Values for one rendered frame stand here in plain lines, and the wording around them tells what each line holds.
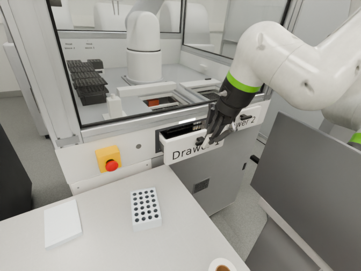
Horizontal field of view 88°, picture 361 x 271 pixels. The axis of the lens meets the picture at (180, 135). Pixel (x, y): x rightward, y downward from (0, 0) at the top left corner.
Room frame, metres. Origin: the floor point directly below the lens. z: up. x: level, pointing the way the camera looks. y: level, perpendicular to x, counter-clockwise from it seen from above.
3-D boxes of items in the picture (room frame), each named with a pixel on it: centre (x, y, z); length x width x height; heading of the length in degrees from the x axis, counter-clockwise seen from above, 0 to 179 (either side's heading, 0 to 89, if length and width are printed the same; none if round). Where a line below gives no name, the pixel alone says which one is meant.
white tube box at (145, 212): (0.37, 0.10, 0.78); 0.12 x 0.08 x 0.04; 18
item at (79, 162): (1.10, 0.21, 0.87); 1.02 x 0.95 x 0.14; 124
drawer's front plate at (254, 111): (0.85, -0.29, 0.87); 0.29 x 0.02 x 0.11; 124
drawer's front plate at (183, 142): (0.61, -0.07, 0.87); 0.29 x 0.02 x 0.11; 124
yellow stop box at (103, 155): (0.48, 0.24, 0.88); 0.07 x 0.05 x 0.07; 124
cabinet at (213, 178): (1.10, 0.20, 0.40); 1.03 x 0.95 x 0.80; 124
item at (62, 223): (0.31, 0.33, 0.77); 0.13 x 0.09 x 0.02; 34
